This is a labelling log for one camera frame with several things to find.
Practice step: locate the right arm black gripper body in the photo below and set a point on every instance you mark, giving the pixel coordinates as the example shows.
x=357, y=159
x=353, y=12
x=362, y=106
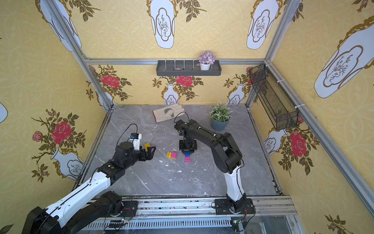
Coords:
x=187, y=146

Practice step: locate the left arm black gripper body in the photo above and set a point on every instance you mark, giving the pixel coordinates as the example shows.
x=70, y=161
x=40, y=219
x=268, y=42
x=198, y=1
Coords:
x=143, y=153

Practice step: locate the yellow curved lego brick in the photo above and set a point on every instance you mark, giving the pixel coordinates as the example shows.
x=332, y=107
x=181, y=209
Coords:
x=147, y=145

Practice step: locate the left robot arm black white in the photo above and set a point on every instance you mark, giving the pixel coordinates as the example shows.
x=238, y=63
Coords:
x=90, y=200

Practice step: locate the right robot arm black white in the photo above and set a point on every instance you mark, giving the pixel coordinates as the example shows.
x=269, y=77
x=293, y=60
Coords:
x=227, y=157

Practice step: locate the green plant in blue pot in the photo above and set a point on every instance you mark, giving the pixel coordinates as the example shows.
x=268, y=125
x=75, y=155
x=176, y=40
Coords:
x=220, y=115

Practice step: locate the purple flower in white pot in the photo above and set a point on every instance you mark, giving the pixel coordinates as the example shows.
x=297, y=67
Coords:
x=206, y=60

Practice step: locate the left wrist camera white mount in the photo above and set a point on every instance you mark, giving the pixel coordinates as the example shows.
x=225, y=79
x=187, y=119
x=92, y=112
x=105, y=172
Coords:
x=135, y=138

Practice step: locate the grey wall shelf tray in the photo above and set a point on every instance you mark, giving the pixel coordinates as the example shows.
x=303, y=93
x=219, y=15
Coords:
x=186, y=67

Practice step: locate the black wire mesh basket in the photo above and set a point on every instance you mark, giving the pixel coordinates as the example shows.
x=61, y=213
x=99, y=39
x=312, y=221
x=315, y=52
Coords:
x=279, y=107

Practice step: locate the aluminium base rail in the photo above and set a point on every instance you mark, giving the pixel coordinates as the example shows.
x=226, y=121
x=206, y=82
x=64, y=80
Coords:
x=263, y=215

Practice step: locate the aluminium frame post left rear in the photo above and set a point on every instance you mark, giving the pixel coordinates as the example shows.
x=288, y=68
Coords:
x=61, y=20

